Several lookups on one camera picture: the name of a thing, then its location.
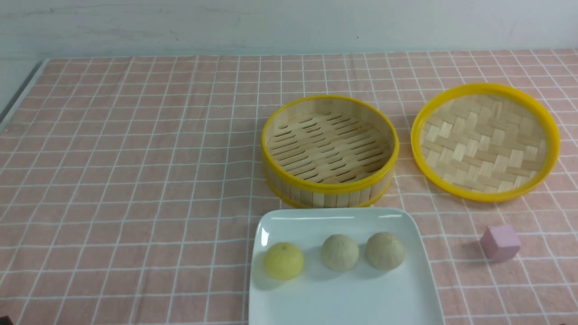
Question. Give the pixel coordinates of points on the yellow steamed bun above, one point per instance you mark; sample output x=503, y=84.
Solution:
x=283, y=261

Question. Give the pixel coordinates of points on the white steamed bun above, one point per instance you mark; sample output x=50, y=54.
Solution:
x=384, y=251
x=340, y=253

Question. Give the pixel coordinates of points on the white square plate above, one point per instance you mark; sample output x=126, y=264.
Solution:
x=406, y=295

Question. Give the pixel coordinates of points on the bamboo steamer basket yellow rim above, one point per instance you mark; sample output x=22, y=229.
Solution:
x=329, y=151

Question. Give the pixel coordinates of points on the pink checkered tablecloth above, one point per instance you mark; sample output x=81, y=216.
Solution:
x=131, y=187

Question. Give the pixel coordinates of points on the woven bamboo steamer lid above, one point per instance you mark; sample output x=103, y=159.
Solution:
x=485, y=142

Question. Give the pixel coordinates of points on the pink cube block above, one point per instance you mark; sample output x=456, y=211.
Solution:
x=500, y=243

